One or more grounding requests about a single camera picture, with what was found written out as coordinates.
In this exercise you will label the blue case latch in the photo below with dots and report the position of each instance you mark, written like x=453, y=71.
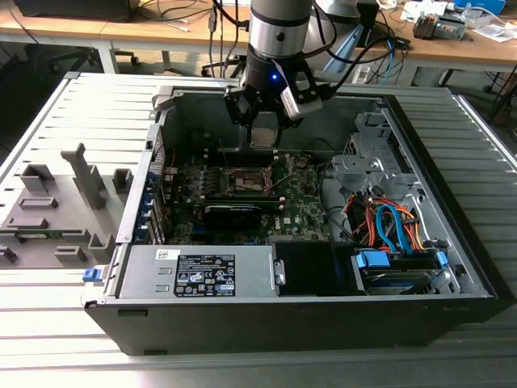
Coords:
x=91, y=275

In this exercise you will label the green motherboard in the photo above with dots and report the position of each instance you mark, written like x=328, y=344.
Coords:
x=299, y=202

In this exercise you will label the black monitor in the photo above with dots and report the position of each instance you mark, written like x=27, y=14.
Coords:
x=72, y=10

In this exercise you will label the green RAM stick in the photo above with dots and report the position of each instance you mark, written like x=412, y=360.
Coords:
x=40, y=234

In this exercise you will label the grey power supply unit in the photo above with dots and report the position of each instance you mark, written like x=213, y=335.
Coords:
x=141, y=275

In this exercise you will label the black speaker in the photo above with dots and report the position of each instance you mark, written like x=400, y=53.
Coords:
x=369, y=24

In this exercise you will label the small metal box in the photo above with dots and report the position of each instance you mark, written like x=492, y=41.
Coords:
x=452, y=28

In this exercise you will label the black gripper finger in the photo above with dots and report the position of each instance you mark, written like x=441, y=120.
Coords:
x=282, y=121
x=238, y=105

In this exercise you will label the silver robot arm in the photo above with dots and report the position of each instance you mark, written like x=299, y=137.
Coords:
x=278, y=24

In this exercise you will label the grey parts rack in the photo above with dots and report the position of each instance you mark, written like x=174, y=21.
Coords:
x=68, y=218

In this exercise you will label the CPU socket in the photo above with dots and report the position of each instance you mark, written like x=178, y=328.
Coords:
x=248, y=182

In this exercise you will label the black graphics card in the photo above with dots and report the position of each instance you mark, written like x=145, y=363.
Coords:
x=230, y=220

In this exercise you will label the white wrist camera on bracket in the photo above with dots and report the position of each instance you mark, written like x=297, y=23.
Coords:
x=303, y=107

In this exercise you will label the wooden desk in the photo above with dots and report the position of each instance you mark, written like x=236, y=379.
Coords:
x=81, y=28
x=444, y=46

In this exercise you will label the silver CPU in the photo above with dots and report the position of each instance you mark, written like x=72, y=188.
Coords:
x=264, y=135

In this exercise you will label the blue box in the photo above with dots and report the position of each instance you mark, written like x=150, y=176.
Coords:
x=480, y=4

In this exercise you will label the black PC case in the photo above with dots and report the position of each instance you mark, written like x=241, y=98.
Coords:
x=242, y=323

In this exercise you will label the hard disk in blue carrier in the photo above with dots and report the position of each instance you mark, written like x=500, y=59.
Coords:
x=373, y=258

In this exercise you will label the CPU cooler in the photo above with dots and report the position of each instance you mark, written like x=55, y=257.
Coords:
x=426, y=26

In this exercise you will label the silver metal drive cage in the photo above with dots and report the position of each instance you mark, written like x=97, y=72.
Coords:
x=363, y=165

